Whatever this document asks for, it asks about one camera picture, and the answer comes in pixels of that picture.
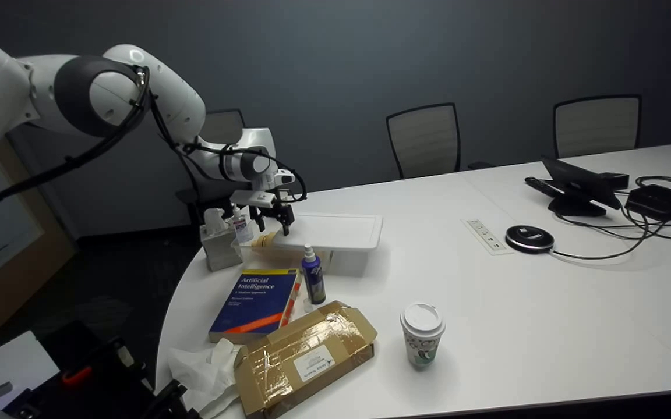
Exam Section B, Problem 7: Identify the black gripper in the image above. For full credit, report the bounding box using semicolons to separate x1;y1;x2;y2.
229;180;297;237

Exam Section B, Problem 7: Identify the white plastic container lid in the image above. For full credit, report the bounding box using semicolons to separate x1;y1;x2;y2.
273;209;386;254

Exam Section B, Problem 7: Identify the yellow packet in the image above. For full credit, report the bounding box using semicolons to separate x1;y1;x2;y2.
252;231;283;256

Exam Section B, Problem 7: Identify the blue spray bottle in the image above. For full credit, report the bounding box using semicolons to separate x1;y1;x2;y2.
301;243;328;307

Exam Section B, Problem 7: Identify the blue book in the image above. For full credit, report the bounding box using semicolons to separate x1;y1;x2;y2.
208;266;304;347

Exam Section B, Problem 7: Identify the clear plastic container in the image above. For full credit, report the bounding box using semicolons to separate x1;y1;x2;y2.
273;231;376;279

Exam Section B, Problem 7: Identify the office chair with armrest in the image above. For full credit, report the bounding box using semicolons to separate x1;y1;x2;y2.
175;108;249;229

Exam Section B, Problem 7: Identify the crumpled white tissue paper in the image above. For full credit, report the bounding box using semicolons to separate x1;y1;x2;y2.
164;338;245;419

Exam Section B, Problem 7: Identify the mesh back office chair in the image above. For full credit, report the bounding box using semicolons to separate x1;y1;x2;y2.
550;93;646;160
385;101;463;181

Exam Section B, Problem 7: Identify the lidded paper coffee cup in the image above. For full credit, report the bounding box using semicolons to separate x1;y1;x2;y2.
397;301;448;372

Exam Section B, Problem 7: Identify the white remote control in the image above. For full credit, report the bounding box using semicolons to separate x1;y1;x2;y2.
463;216;513;256

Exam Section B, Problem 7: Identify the black mounting board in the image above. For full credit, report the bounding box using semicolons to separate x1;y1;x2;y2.
5;315;203;419

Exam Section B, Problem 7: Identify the round black speaker puck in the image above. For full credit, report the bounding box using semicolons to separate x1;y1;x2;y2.
503;223;557;256

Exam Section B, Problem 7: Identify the white paper sheet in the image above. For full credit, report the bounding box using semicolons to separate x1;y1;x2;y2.
0;331;63;413

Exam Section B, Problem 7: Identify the black conference device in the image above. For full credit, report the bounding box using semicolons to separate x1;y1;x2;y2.
521;155;632;219

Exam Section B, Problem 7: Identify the black power adapter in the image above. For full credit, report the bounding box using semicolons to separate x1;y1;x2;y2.
623;174;671;221

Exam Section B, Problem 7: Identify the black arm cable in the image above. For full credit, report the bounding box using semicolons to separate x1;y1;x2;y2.
0;65;310;219

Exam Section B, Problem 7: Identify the black speaker cable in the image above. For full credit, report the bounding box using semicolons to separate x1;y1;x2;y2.
547;208;654;264

